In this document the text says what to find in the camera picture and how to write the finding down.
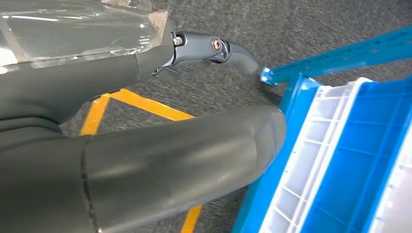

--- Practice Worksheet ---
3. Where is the clear plastic wrap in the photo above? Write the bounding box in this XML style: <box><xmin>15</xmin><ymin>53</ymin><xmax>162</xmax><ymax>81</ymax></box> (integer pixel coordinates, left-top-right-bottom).
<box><xmin>0</xmin><ymin>0</ymin><xmax>170</xmax><ymax>69</ymax></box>

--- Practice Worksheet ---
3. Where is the yellow floor tape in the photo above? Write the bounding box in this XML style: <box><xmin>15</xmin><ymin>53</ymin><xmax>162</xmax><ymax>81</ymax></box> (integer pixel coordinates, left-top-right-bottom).
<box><xmin>79</xmin><ymin>88</ymin><xmax>204</xmax><ymax>233</ymax></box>

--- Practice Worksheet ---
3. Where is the blue white plastic crate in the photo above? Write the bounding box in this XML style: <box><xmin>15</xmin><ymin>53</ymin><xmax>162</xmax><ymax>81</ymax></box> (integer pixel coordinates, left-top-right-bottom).
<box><xmin>259</xmin><ymin>75</ymin><xmax>412</xmax><ymax>233</ymax></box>

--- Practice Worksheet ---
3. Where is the blue metal shelf rack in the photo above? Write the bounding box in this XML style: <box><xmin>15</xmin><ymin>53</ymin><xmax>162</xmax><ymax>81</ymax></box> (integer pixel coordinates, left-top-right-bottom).
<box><xmin>231</xmin><ymin>25</ymin><xmax>412</xmax><ymax>233</ymax></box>

